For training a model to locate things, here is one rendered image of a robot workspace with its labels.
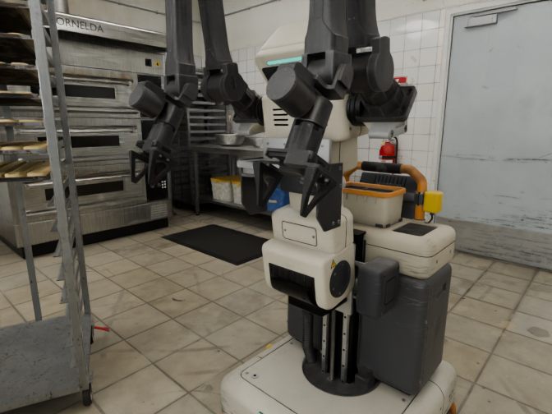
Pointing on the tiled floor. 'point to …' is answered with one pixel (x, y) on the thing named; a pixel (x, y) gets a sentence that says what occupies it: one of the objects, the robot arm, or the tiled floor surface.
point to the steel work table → (231, 169)
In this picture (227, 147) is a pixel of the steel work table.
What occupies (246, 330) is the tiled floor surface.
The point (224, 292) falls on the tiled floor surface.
